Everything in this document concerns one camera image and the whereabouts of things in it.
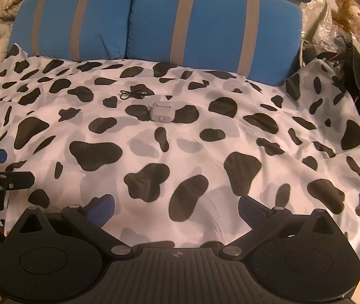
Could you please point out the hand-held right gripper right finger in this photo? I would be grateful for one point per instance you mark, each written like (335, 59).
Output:
(253, 208)

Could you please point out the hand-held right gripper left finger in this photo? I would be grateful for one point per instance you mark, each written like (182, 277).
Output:
(101, 207)

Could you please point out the cow print blanket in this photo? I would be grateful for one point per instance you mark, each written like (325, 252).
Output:
(180, 152)

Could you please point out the white earbud case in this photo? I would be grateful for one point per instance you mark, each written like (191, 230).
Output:
(161, 111)

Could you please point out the blue grey striped pillow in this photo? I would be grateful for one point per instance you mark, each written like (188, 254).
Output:
(72, 22)
(211, 25)

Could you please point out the brown teddy bear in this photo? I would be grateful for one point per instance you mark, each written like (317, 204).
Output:
(352, 11)

